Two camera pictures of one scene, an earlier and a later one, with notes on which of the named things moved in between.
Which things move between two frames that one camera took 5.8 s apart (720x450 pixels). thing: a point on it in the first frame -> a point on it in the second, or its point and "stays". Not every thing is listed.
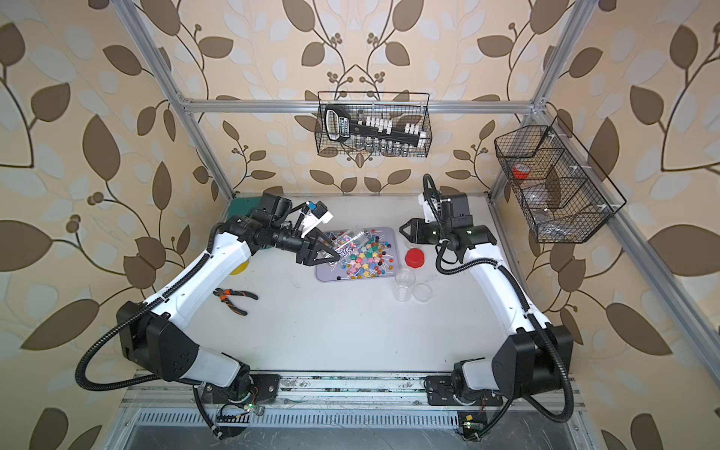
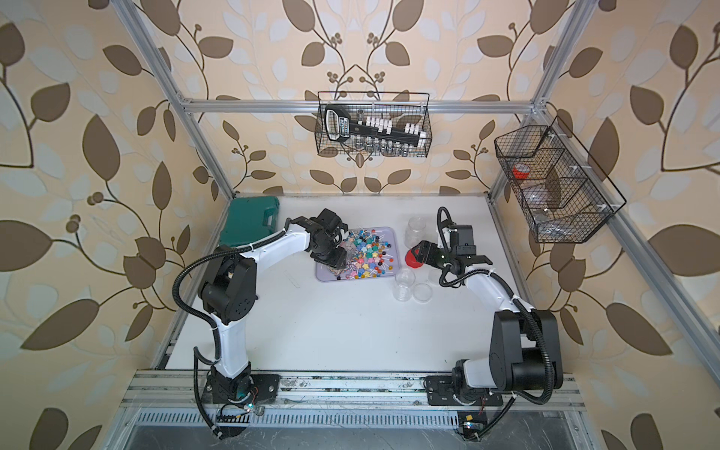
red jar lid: (414, 258) stays
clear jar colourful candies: (404, 278) stays
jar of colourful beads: (422, 292) stays
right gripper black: (417, 234) -> (430, 258)
